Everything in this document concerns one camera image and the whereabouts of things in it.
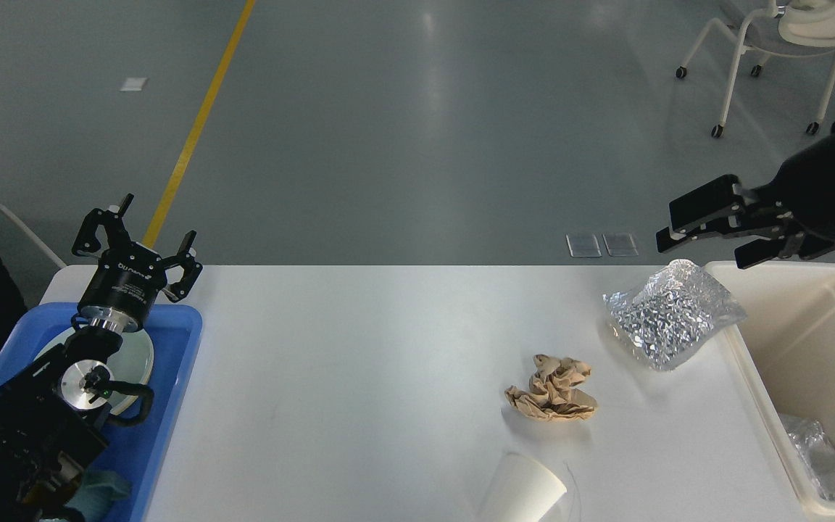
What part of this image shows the blue plastic tray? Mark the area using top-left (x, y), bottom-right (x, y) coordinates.
top-left (0, 302), bottom-right (202, 521)

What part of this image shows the floor socket plate left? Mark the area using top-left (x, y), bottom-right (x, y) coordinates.
top-left (565, 233), bottom-right (602, 258)

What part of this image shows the white paper cup lying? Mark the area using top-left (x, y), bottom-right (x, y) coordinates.
top-left (475, 452), bottom-right (568, 521)

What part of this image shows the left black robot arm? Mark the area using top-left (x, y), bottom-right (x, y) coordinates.
top-left (0, 195), bottom-right (203, 521)

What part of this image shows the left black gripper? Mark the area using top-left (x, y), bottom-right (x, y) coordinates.
top-left (72, 193), bottom-right (204, 333)

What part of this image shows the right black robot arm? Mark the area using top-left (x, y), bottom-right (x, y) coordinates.
top-left (655, 121), bottom-right (835, 270)

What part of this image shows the floor socket plate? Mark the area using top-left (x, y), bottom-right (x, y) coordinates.
top-left (565, 233), bottom-right (602, 258)
top-left (602, 233), bottom-right (639, 257)

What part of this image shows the teal mug yellow inside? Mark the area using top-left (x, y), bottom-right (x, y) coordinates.
top-left (22, 470), bottom-right (133, 522)

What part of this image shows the foil tray container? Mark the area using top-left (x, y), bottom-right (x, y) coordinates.
top-left (778, 413), bottom-right (835, 502)

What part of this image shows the brown paper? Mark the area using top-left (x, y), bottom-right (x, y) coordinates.
top-left (504, 354), bottom-right (599, 422)

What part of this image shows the white office chair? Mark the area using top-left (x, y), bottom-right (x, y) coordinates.
top-left (675, 1), bottom-right (835, 138)

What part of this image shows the floor socket plate right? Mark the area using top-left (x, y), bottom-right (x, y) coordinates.
top-left (602, 233), bottom-right (639, 257)

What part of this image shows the aluminium foil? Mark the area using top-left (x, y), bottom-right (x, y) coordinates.
top-left (602, 259), bottom-right (747, 371)

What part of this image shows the beige plastic bin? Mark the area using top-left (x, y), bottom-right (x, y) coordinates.
top-left (705, 261), bottom-right (835, 521)

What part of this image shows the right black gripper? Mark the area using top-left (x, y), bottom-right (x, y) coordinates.
top-left (655, 133), bottom-right (835, 270)

